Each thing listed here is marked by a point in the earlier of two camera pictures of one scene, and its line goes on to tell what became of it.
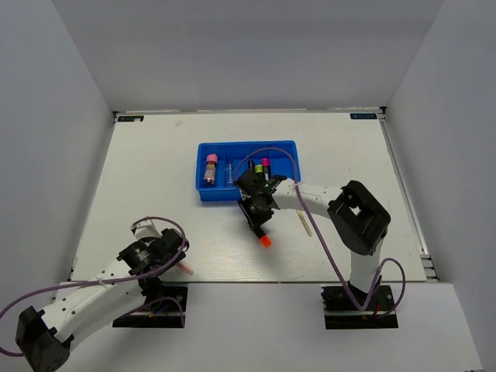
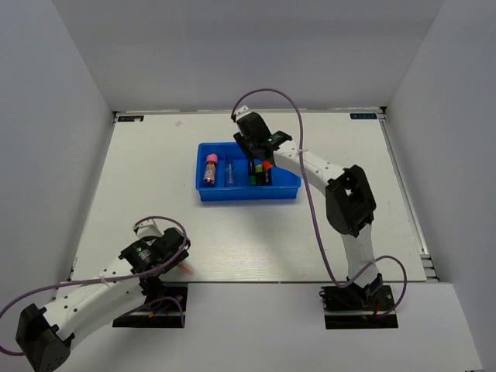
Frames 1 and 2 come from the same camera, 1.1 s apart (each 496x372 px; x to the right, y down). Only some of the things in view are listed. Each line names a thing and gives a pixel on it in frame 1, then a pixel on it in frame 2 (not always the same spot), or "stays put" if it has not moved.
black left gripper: [180, 257] stays put
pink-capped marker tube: [210, 169] stays put
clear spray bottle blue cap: [229, 175] stays put
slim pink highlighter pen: [184, 268] stays put
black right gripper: [255, 222] -> [240, 139]
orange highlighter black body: [264, 238] -> [266, 176]
